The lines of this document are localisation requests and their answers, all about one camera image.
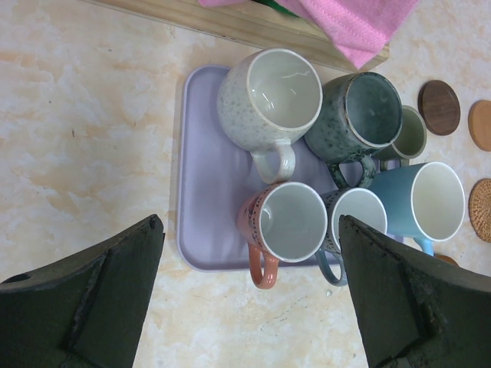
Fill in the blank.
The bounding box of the dark green speckled mug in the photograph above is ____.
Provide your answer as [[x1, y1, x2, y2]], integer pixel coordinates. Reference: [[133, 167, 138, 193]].
[[304, 72, 402, 189]]

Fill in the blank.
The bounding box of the white speckled mug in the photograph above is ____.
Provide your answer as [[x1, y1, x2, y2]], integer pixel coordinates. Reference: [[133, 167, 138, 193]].
[[216, 48, 323, 184]]

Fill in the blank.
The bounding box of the wooden rack base tray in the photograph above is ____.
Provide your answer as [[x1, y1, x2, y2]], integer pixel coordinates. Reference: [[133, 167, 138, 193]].
[[82, 0, 390, 74]]

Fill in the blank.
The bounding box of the dark walnut coaster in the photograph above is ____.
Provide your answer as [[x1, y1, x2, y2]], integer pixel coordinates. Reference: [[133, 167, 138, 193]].
[[418, 80, 461, 136]]

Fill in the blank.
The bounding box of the lavender plastic tray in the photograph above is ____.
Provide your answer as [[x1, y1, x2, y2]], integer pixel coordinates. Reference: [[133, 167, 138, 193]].
[[176, 64, 404, 274]]

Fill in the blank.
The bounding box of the green tank top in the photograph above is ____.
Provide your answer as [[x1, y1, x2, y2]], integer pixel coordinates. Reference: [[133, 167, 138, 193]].
[[261, 0, 304, 18]]

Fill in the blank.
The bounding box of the orange printed mug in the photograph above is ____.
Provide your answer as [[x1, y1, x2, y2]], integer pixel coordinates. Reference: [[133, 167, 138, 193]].
[[236, 182, 328, 290]]

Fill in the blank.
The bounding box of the light blue mug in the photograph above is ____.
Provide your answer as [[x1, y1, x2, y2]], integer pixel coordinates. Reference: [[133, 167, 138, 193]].
[[369, 162, 466, 256]]

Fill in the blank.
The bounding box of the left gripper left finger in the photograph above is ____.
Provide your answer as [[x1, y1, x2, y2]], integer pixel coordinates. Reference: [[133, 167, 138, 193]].
[[1, 215, 165, 367]]

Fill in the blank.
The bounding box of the brown grooved coaster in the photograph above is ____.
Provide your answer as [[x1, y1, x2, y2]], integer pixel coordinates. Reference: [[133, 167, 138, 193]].
[[435, 254, 459, 266]]

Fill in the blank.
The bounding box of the pink shirt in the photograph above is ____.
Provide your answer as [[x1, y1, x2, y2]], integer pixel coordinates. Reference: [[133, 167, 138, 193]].
[[197, 0, 419, 71]]

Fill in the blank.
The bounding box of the woven rattan coaster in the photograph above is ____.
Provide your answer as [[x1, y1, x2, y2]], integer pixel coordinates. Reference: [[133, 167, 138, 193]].
[[469, 178, 491, 243]]

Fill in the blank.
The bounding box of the light wood coaster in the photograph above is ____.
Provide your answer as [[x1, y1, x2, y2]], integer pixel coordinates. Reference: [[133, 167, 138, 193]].
[[468, 100, 491, 152]]

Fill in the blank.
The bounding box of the small olive green cup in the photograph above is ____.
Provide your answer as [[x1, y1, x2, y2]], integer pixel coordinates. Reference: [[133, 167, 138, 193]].
[[374, 105, 427, 172]]

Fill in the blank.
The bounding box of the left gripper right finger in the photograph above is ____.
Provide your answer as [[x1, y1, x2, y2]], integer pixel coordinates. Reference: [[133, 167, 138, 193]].
[[339, 215, 490, 367]]

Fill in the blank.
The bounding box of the grey blue printed mug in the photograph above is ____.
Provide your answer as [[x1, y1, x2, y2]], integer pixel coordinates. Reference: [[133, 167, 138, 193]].
[[315, 188, 387, 287]]

